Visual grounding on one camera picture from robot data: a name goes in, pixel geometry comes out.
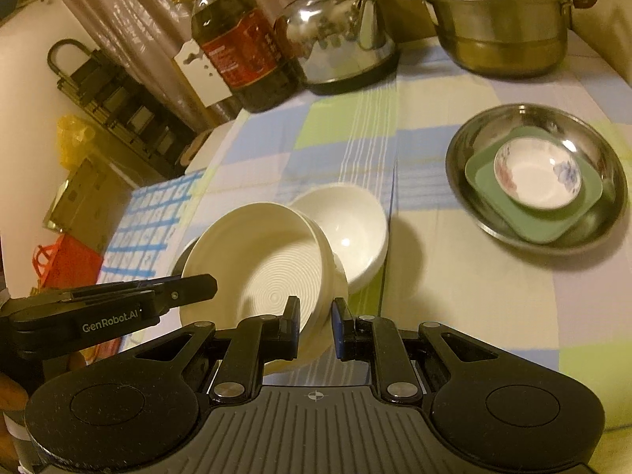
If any person's left hand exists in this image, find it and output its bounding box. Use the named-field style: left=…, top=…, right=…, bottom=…
left=0, top=374, right=28, bottom=455

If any small floral saucer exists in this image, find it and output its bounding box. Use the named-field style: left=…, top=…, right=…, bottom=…
left=494, top=139, right=579, bottom=209

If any steel steamer pot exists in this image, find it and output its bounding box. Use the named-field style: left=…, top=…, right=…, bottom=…
left=380, top=0, right=599, bottom=79

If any cooking oil bottle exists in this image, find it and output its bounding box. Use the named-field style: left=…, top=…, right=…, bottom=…
left=173, top=0, right=304, bottom=113

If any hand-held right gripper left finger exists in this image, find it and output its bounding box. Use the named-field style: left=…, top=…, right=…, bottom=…
left=121, top=296, right=302, bottom=404

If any steel basin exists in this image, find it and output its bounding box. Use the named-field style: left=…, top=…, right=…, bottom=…
left=445, top=103, right=628, bottom=256

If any plaid tablecloth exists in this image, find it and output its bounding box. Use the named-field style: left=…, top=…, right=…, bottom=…
left=168, top=24, right=632, bottom=435

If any cardboard box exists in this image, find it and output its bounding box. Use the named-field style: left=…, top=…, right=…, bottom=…
left=44, top=158, right=134, bottom=238

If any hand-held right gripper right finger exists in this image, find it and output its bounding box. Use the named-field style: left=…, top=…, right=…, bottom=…
left=330, top=297, right=517, bottom=403

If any brown wooden object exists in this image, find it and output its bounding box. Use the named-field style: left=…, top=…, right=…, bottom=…
left=180, top=131, right=211, bottom=166

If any white ceramic bowl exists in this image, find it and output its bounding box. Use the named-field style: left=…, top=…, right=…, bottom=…
left=290, top=184, right=389, bottom=292

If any steel kettle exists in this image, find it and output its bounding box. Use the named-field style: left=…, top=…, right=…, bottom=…
left=275, top=0, right=401, bottom=96

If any patterned curtain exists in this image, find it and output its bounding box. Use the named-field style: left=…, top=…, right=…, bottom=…
left=44, top=0, right=317, bottom=124

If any blue white patterned cloth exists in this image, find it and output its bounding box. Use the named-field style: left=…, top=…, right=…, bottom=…
left=96, top=168, right=208, bottom=351

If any yellow plastic bag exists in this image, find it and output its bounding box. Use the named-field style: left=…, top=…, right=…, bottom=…
left=56, top=115, right=97, bottom=169

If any black folding cart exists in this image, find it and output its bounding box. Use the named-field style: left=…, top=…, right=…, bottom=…
left=48, top=39, right=198, bottom=181

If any green square plate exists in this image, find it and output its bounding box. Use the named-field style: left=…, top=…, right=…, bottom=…
left=464, top=126, right=604, bottom=245

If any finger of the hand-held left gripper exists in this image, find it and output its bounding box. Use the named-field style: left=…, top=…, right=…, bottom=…
left=59, top=274, right=218, bottom=318

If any cream ribbed plastic bowl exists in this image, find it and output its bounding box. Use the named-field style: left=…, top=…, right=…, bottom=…
left=181, top=201, right=350, bottom=373

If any orange plastic bag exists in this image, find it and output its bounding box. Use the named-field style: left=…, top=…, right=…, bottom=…
left=32, top=234, right=104, bottom=290

